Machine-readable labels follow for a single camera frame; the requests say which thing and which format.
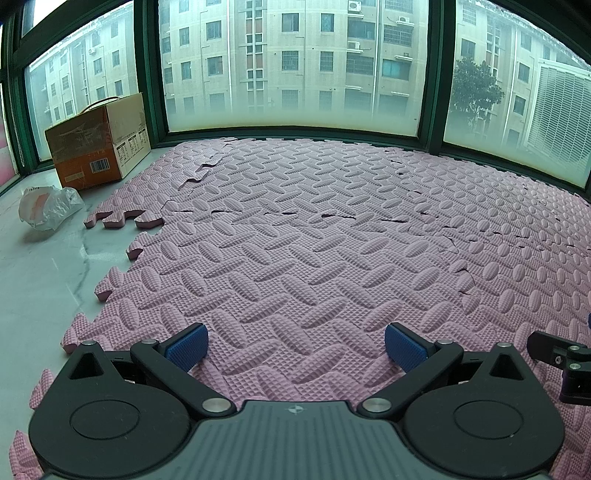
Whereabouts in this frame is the green window frame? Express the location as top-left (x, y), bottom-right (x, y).
top-left (0, 0), bottom-right (591, 204)

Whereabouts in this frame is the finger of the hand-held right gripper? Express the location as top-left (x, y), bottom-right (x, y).
top-left (527, 330), bottom-right (591, 405)

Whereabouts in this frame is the white louvred unit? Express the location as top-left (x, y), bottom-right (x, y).
top-left (524, 60), bottom-right (591, 164)

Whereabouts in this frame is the beige apartment building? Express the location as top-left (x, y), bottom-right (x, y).
top-left (25, 0), bottom-right (591, 162)

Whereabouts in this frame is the pink foam puzzle mat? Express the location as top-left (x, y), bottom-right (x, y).
top-left (16, 136), bottom-right (591, 480)

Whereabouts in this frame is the clear plastic bag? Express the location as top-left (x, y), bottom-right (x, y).
top-left (18, 185), bottom-right (85, 232)

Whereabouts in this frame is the pink printed curtain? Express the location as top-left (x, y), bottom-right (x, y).
top-left (0, 134), bottom-right (21, 183)

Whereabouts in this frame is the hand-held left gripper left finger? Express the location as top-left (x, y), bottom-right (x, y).
top-left (58, 322), bottom-right (235, 420)

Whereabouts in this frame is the green tree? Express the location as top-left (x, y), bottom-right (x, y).
top-left (450, 58), bottom-right (506, 134)

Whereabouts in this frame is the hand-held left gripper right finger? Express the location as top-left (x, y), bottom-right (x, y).
top-left (357, 322), bottom-right (536, 420)

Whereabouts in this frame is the orange cardboard box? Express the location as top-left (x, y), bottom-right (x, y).
top-left (45, 92), bottom-right (152, 191)

